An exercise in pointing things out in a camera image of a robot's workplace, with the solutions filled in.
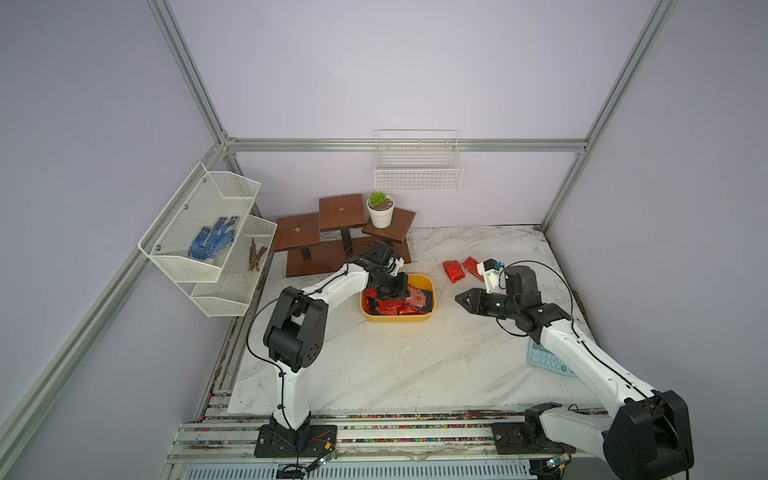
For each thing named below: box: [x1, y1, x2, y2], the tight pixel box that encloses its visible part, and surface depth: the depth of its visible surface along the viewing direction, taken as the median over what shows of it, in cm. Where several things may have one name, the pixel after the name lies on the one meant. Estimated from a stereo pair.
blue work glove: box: [188, 216, 239, 263], surface depth 78 cm
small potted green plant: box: [366, 191, 395, 229], surface depth 97 cm
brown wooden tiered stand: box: [274, 193, 416, 278], surface depth 101 cm
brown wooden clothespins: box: [248, 238, 267, 271], surface depth 97 cm
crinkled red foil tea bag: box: [442, 260, 466, 284], surface depth 107 cm
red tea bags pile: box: [362, 284, 433, 315], surface depth 93 cm
